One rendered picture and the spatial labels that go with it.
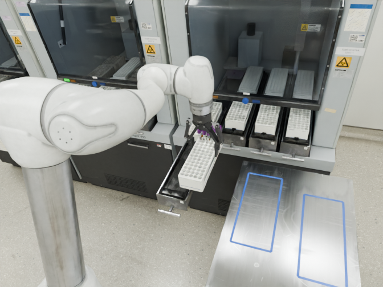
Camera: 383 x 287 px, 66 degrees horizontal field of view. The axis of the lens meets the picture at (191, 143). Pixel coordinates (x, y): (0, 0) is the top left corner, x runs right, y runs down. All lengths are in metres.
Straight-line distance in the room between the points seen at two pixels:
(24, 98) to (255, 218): 0.86
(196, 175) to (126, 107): 0.63
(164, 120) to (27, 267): 1.33
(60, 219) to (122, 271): 1.31
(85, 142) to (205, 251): 1.58
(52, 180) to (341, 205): 1.00
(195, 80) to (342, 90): 0.68
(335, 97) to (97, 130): 1.12
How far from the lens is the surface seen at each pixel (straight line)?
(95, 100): 0.55
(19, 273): 2.34
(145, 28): 1.49
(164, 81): 1.05
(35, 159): 0.68
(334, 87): 1.41
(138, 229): 2.18
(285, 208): 1.20
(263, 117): 1.53
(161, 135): 1.68
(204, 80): 1.02
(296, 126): 1.50
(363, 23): 1.31
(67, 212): 0.77
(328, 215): 1.22
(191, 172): 1.18
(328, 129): 1.54
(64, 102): 0.57
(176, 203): 1.26
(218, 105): 1.62
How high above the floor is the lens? 1.76
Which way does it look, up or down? 41 degrees down
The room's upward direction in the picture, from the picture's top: 6 degrees counter-clockwise
